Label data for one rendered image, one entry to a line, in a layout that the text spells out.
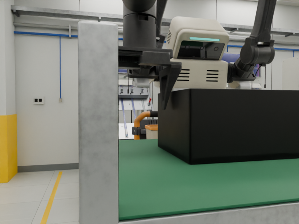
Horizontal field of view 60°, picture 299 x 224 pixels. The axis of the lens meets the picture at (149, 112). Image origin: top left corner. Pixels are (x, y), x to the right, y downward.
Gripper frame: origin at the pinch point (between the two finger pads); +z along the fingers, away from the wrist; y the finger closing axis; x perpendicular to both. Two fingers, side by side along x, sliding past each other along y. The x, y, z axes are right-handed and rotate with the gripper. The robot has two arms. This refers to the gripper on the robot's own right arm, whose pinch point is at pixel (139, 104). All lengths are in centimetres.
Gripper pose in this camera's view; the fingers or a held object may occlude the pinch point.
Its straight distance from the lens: 44.8
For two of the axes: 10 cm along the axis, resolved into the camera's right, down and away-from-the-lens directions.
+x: -2.5, -0.1, 9.7
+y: 9.7, 0.0, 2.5
